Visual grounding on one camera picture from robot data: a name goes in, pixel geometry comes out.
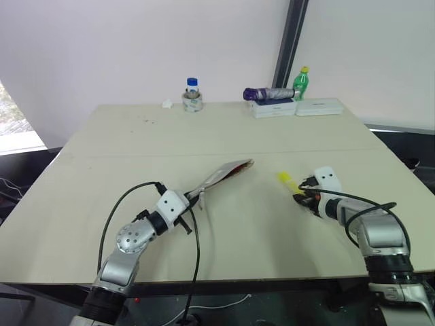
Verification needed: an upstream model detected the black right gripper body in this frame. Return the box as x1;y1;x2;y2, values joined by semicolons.
303;185;324;218

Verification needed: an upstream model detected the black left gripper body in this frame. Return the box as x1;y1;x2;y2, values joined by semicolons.
174;192;199;236

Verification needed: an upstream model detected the yellow highlighter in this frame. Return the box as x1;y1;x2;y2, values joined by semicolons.
277;171;306;195

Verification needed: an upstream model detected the silver grid pouch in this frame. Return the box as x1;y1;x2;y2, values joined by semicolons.
185;158;256;211

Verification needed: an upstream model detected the wide white flat box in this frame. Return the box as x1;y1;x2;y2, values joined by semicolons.
294;98;343;117

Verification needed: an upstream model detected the dark blue flat box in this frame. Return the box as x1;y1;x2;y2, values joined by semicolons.
253;97;296;107

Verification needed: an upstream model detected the purple folded umbrella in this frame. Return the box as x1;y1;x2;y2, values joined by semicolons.
243;86;296;101

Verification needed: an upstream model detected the white tape roll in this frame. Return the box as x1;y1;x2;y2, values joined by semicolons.
181;90;206;114

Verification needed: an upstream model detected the green plastic bottle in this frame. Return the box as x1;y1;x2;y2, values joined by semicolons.
293;65;311;102

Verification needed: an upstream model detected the blue capped white bottle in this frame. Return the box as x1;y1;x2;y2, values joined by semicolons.
185;77;200;99

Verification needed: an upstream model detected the dark low bench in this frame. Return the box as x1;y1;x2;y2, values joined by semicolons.
0;145;64;227

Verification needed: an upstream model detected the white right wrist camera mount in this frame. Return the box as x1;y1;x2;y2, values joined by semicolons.
313;165;343;193

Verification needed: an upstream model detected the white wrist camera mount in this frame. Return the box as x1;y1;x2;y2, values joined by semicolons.
155;189;190;229
313;165;343;193

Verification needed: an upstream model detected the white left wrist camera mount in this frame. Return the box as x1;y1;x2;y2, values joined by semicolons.
155;189;190;229

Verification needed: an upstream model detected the long thin black cable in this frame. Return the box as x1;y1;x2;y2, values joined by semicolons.
181;205;202;323

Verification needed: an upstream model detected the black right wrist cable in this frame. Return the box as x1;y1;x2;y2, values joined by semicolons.
297;185;398;249

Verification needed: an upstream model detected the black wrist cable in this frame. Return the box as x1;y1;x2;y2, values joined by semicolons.
97;181;167;272
297;185;398;249

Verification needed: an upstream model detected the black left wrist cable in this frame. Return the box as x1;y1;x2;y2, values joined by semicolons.
97;181;167;272

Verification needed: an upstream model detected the white floor cable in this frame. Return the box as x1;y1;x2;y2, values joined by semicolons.
166;293;252;325

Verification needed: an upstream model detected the dark window frame post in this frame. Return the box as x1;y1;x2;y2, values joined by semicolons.
271;0;310;100

